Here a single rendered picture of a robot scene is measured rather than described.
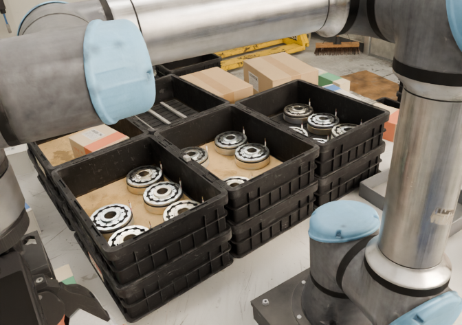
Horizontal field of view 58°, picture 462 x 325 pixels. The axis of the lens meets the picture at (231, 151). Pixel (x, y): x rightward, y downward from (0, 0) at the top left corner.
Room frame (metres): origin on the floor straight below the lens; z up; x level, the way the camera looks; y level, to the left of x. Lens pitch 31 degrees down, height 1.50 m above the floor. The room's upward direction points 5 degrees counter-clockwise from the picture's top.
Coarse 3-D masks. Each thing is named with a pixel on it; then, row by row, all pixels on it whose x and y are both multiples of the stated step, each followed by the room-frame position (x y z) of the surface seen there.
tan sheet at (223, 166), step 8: (208, 144) 1.18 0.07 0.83; (208, 152) 1.13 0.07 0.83; (216, 152) 1.13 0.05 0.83; (216, 160) 1.08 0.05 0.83; (224, 160) 1.08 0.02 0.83; (232, 160) 1.07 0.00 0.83; (272, 160) 1.05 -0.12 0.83; (208, 168) 1.04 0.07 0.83; (216, 168) 1.03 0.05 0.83; (224, 168) 1.03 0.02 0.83; (232, 168) 1.03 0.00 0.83; (240, 168) 1.02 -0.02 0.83; (264, 168) 1.01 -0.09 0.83; (224, 176) 0.99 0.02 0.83; (232, 176) 0.99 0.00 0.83; (240, 176) 0.98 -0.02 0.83; (248, 176) 0.98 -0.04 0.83
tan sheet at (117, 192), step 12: (120, 180) 1.01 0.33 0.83; (96, 192) 0.96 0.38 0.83; (108, 192) 0.96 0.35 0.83; (120, 192) 0.95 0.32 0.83; (84, 204) 0.91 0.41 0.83; (96, 204) 0.91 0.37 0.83; (108, 204) 0.90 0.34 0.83; (132, 204) 0.89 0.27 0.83; (144, 216) 0.84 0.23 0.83; (156, 216) 0.83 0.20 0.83; (108, 240) 0.76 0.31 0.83
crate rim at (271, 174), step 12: (240, 108) 1.22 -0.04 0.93; (192, 120) 1.17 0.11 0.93; (264, 120) 1.12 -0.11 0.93; (156, 132) 1.10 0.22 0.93; (288, 132) 1.04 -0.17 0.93; (168, 144) 1.02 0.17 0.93; (312, 144) 0.96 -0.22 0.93; (300, 156) 0.90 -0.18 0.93; (312, 156) 0.92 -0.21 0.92; (204, 168) 0.88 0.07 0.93; (276, 168) 0.86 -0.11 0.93; (288, 168) 0.87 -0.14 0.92; (216, 180) 0.83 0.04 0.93; (252, 180) 0.82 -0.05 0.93; (264, 180) 0.83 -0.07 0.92; (228, 192) 0.78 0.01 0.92; (240, 192) 0.79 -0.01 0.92
